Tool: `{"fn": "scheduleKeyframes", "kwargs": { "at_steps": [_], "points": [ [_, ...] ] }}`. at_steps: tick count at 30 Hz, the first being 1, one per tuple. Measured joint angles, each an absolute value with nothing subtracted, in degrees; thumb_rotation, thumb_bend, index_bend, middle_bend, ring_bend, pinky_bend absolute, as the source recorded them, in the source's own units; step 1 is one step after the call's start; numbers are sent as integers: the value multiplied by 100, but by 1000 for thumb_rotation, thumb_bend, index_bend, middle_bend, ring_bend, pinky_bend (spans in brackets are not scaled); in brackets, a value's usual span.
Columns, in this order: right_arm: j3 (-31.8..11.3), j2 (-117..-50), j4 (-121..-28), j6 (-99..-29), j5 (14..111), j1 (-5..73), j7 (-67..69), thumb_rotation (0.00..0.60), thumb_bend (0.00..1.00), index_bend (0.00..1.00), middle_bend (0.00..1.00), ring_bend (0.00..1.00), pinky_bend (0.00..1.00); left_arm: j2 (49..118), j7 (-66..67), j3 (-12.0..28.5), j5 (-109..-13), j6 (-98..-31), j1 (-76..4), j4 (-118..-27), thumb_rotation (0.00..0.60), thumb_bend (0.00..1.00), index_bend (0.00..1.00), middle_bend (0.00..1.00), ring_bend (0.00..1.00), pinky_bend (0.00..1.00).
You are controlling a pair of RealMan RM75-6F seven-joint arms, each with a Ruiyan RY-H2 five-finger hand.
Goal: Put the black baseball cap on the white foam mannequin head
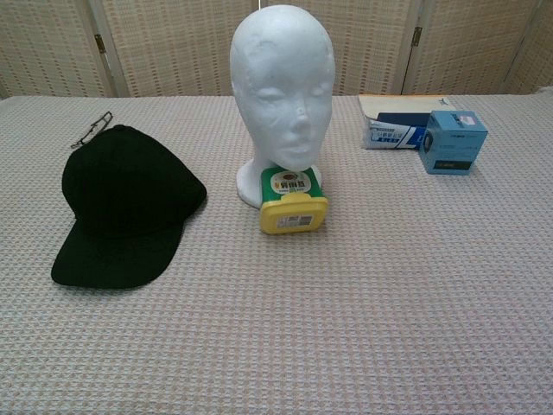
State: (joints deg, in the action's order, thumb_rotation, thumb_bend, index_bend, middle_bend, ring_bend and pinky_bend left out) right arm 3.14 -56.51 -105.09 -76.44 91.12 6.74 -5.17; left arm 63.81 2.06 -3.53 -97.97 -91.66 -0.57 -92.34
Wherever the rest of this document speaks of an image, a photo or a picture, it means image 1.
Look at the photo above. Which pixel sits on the white and blue mask box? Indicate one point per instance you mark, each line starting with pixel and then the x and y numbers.
pixel 389 138

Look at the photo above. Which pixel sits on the woven folding screen panel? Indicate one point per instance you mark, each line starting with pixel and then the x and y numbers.
pixel 173 47
pixel 542 43
pixel 43 47
pixel 466 47

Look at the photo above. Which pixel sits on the thin black-framed eyeglasses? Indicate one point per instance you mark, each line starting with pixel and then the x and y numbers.
pixel 93 127

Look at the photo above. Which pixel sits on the beige waffle-weave tablecloth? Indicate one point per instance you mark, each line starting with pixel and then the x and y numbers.
pixel 345 302

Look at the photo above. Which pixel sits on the white foam mannequin head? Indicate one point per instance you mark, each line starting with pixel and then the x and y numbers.
pixel 281 65

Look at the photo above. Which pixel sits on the green container with yellow lid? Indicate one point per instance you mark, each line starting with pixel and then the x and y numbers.
pixel 294 216

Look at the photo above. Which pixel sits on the small light blue box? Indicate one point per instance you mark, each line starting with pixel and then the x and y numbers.
pixel 453 147

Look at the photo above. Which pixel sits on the black baseball cap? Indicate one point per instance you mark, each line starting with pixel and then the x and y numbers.
pixel 129 194

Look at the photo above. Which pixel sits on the brass screen hinge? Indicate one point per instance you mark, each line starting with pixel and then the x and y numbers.
pixel 99 43
pixel 417 36

